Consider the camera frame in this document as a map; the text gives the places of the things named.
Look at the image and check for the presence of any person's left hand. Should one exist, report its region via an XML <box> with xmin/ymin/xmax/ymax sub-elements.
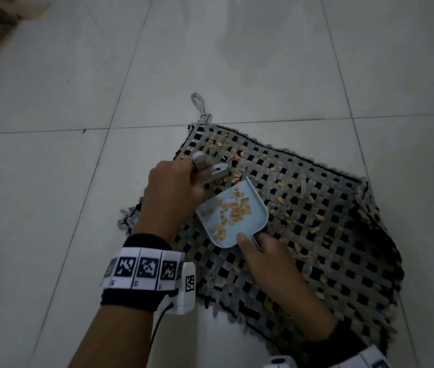
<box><xmin>134</xmin><ymin>159</ymin><xmax>218</xmax><ymax>243</ymax></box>

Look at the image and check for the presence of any person's right hand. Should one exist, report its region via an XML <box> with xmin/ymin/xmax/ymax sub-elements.
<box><xmin>237</xmin><ymin>232</ymin><xmax>339</xmax><ymax>342</ymax></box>

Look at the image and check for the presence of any light blue hand brush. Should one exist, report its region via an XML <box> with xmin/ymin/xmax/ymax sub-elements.
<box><xmin>191</xmin><ymin>151</ymin><xmax>237</xmax><ymax>188</ymax></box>

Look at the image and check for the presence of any light blue dustpan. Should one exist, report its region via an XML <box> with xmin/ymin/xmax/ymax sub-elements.
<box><xmin>195</xmin><ymin>176</ymin><xmax>270</xmax><ymax>250</ymax></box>

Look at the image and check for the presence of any person's left forearm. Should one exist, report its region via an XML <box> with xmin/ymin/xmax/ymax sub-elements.
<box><xmin>63</xmin><ymin>299</ymin><xmax>166</xmax><ymax>368</ymax></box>

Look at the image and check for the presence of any pile of scraps in dustpan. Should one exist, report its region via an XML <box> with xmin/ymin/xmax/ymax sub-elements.
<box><xmin>211</xmin><ymin>186</ymin><xmax>257</xmax><ymax>242</ymax></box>

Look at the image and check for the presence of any orange scraps scattered on mat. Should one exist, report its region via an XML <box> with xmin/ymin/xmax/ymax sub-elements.
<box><xmin>205</xmin><ymin>135</ymin><xmax>352</xmax><ymax>300</ymax></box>

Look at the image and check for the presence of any grey and black woven mat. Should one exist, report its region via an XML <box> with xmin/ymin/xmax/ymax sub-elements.
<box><xmin>115</xmin><ymin>93</ymin><xmax>406</xmax><ymax>357</ymax></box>

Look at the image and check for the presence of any black left wristband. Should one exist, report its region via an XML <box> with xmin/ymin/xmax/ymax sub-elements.
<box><xmin>99</xmin><ymin>233</ymin><xmax>188</xmax><ymax>314</ymax></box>

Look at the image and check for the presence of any black wristband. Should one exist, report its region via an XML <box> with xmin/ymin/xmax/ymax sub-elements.
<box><xmin>99</xmin><ymin>233</ymin><xmax>188</xmax><ymax>314</ymax></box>
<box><xmin>300</xmin><ymin>319</ymin><xmax>371</xmax><ymax>368</ymax></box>

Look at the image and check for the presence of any white left marker band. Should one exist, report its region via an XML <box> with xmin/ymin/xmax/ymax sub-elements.
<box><xmin>100</xmin><ymin>247</ymin><xmax>197</xmax><ymax>292</ymax></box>

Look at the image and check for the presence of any white marker band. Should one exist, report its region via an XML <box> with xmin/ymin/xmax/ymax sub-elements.
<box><xmin>100</xmin><ymin>247</ymin><xmax>197</xmax><ymax>292</ymax></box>
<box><xmin>354</xmin><ymin>344</ymin><xmax>391</xmax><ymax>368</ymax></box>

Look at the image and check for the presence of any black right wristband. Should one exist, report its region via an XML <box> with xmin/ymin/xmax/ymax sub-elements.
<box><xmin>300</xmin><ymin>319</ymin><xmax>371</xmax><ymax>368</ymax></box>

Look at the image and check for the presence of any white right marker band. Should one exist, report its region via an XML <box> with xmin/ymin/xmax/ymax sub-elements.
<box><xmin>354</xmin><ymin>344</ymin><xmax>391</xmax><ymax>368</ymax></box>

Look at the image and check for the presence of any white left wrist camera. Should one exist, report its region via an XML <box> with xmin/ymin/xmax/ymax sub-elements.
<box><xmin>163</xmin><ymin>262</ymin><xmax>197</xmax><ymax>316</ymax></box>

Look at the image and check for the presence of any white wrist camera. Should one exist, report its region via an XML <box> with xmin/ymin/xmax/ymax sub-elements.
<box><xmin>163</xmin><ymin>262</ymin><xmax>197</xmax><ymax>316</ymax></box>
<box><xmin>268</xmin><ymin>355</ymin><xmax>299</xmax><ymax>368</ymax></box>

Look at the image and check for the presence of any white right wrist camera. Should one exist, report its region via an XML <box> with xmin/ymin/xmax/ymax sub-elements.
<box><xmin>268</xmin><ymin>355</ymin><xmax>299</xmax><ymax>368</ymax></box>

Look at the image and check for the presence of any black camera cable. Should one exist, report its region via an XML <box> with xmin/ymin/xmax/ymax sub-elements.
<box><xmin>150</xmin><ymin>302</ymin><xmax>175</xmax><ymax>368</ymax></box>

